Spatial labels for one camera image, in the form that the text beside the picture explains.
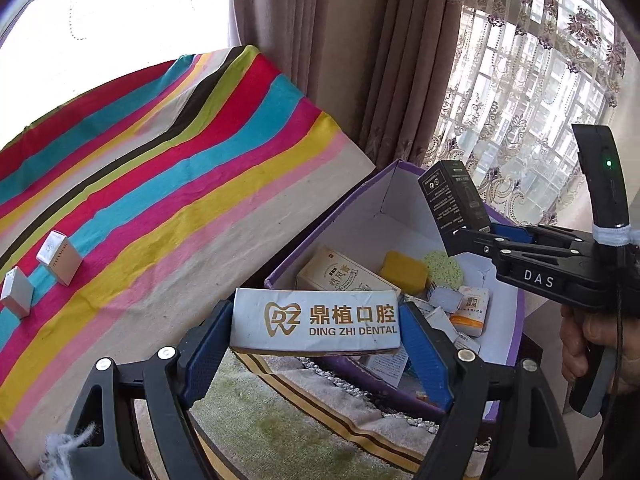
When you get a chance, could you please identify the white cube box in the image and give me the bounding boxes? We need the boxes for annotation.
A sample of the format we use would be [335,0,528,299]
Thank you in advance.
[36,231,82,286]

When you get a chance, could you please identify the person's right hand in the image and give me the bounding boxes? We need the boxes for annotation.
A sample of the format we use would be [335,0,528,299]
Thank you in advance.
[560,306,640,394]

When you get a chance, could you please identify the beige drape curtain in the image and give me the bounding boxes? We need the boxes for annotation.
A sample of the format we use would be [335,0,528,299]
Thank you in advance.
[231,0,464,168]

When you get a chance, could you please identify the orange white tissue pack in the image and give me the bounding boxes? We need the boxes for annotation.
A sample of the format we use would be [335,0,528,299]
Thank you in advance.
[449,286,491,337]

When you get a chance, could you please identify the small white box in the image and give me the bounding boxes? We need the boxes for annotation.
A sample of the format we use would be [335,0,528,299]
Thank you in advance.
[1,266,34,318]

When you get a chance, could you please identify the round green sponge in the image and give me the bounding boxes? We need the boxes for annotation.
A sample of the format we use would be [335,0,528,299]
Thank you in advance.
[423,252,464,290]

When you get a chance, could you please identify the cream tall box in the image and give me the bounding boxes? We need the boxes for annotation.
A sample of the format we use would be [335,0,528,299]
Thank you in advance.
[295,246,401,296]

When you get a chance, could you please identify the rainbow striped cushion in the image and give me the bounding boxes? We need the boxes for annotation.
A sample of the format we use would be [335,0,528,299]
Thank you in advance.
[1,47,373,474]

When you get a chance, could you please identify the dental white box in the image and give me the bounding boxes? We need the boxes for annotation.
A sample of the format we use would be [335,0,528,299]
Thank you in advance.
[230,288,401,356]

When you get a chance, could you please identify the white leaflet box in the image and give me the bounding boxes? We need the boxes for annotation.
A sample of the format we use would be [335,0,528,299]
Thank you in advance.
[364,347,409,388]

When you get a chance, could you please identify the yellow sponge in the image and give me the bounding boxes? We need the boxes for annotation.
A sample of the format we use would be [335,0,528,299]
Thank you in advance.
[378,250,429,296]

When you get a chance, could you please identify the purple white cardboard box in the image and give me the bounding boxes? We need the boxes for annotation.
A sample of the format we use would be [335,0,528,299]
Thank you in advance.
[264,159,526,424]

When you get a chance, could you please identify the floral lace sheer curtain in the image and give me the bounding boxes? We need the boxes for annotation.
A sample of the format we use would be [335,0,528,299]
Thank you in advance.
[425,0,627,224]

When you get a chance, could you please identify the black product box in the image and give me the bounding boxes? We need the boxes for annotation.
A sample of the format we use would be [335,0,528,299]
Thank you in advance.
[418,160,491,238]

